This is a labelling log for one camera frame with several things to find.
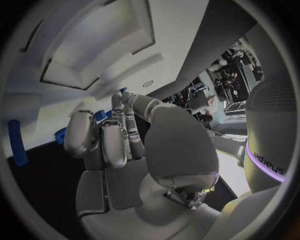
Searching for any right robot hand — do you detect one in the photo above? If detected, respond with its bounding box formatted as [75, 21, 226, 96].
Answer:
[62, 91, 222, 240]

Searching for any white task board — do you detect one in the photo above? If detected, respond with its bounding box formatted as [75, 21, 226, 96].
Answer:
[1, 0, 212, 160]

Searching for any workshop equipment rack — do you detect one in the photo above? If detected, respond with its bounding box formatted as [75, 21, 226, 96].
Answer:
[206, 40, 265, 102]

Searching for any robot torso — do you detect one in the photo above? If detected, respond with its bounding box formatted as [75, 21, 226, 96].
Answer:
[243, 74, 297, 194]

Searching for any blue gear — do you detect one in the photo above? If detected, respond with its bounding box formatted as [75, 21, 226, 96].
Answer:
[54, 128, 69, 146]

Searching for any long blue cylinder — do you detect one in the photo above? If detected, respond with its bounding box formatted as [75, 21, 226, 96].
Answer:
[7, 119, 30, 168]

